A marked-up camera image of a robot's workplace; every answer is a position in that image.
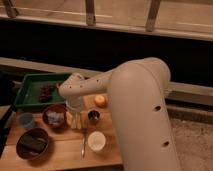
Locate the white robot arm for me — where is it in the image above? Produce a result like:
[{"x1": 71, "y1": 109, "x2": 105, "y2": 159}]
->
[{"x1": 59, "y1": 57, "x2": 181, "y2": 171}]

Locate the green plastic tray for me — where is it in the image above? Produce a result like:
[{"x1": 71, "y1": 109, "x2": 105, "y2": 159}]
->
[{"x1": 14, "y1": 73, "x2": 70, "y2": 109}]

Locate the small metal cup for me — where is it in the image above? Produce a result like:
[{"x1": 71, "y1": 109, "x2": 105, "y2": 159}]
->
[{"x1": 88, "y1": 110, "x2": 100, "y2": 124}]

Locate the brown bowl with white cloth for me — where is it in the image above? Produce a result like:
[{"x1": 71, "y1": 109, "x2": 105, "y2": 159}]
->
[{"x1": 42, "y1": 104, "x2": 67, "y2": 129}]

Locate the orange fruit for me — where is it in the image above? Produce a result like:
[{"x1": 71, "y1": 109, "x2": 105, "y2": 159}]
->
[{"x1": 94, "y1": 95, "x2": 107, "y2": 107}]

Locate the metal fork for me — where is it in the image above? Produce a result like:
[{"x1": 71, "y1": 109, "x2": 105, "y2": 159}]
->
[{"x1": 81, "y1": 128, "x2": 87, "y2": 158}]

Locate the dark grape bunch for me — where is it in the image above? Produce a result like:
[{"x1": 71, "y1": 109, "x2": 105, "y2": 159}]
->
[{"x1": 39, "y1": 85, "x2": 56, "y2": 103}]

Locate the white cup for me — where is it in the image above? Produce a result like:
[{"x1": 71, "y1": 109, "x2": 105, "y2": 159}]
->
[{"x1": 88, "y1": 131, "x2": 106, "y2": 153}]

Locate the blue plastic cup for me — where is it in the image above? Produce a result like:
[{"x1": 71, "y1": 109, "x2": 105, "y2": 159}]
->
[{"x1": 18, "y1": 113, "x2": 36, "y2": 130}]

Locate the brown bowl with dark item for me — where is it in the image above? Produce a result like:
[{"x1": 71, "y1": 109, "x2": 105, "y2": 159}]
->
[{"x1": 16, "y1": 128, "x2": 49, "y2": 160}]

